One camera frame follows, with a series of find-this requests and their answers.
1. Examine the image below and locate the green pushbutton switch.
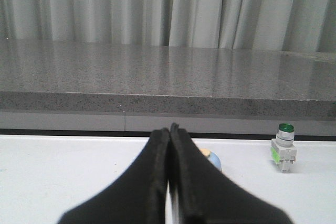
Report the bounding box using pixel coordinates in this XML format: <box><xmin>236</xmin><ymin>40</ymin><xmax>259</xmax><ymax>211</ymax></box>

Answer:
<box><xmin>270</xmin><ymin>123</ymin><xmax>297</xmax><ymax>173</ymax></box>

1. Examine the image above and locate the blue and cream desk bell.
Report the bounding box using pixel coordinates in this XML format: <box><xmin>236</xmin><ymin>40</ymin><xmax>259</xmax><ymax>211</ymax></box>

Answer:
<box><xmin>199</xmin><ymin>148</ymin><xmax>222</xmax><ymax>172</ymax></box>

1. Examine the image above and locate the white pleated curtain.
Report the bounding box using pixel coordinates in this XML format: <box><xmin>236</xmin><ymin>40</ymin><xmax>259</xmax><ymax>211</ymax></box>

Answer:
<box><xmin>1</xmin><ymin>0</ymin><xmax>335</xmax><ymax>52</ymax></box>

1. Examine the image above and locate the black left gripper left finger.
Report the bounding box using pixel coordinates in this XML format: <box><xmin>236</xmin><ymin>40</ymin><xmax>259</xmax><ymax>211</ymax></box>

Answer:
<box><xmin>59</xmin><ymin>129</ymin><xmax>169</xmax><ymax>223</ymax></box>

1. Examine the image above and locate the grey stone counter ledge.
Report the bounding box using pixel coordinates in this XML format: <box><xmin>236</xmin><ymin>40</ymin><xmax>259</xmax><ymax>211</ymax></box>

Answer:
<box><xmin>1</xmin><ymin>39</ymin><xmax>335</xmax><ymax>120</ymax></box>

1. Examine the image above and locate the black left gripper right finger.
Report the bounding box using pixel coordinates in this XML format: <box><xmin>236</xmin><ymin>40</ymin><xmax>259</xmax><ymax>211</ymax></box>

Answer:
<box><xmin>169</xmin><ymin>123</ymin><xmax>289</xmax><ymax>223</ymax></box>

